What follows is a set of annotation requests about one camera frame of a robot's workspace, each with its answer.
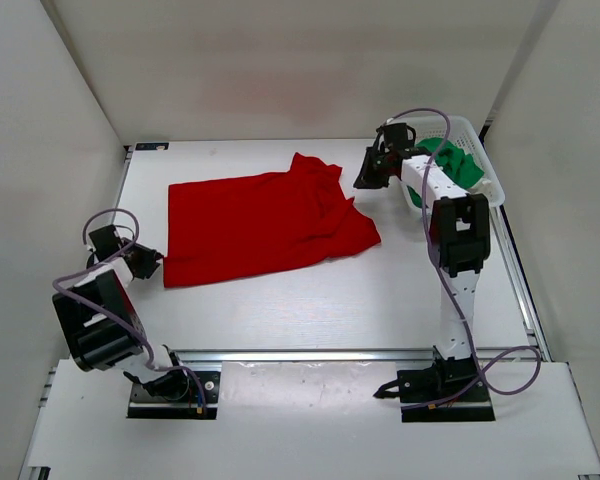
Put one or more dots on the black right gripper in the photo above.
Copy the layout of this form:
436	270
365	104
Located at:
368	179

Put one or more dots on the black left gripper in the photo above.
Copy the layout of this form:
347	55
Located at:
149	257

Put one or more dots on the red t shirt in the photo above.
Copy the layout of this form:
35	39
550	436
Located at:
233	228

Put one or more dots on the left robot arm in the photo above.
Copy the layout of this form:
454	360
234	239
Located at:
101	327

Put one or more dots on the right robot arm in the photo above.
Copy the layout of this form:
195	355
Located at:
456	226

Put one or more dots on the white plastic basket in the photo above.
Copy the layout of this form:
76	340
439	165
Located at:
480	150

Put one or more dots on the green t shirt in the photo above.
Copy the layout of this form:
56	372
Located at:
456	164

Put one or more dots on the white cloth in basket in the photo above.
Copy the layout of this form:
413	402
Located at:
483	186

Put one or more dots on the small label sticker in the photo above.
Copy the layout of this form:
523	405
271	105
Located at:
151	146

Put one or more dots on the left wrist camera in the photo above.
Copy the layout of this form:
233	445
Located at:
105	241

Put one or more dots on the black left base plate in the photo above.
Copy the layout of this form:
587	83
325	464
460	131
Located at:
176	397

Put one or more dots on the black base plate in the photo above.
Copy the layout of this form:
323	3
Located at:
448	391
176	397

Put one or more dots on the aluminium rail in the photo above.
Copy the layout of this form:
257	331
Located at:
305	355

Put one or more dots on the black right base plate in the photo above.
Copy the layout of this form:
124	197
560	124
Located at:
448	391

